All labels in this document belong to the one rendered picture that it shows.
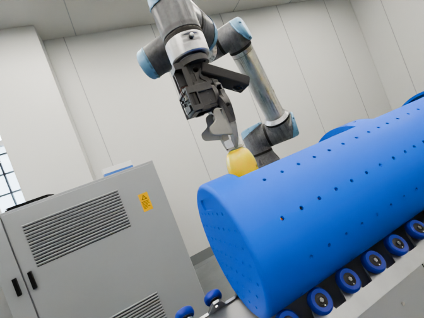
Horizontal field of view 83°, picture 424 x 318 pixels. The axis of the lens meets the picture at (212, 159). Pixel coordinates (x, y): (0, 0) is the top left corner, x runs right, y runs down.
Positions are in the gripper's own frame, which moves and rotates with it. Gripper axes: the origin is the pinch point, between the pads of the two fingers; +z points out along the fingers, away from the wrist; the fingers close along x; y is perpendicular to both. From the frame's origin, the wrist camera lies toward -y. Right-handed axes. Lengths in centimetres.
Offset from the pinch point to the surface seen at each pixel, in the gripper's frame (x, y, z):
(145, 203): -152, 19, 17
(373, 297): 12.7, -9.7, 37.6
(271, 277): 14.8, 9.3, 22.1
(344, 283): 11.7, -5.5, 32.7
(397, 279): 12.8, -16.8, 37.7
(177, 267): -152, 14, 75
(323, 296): 11.4, -0.3, 32.4
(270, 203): 12.6, 3.5, 12.4
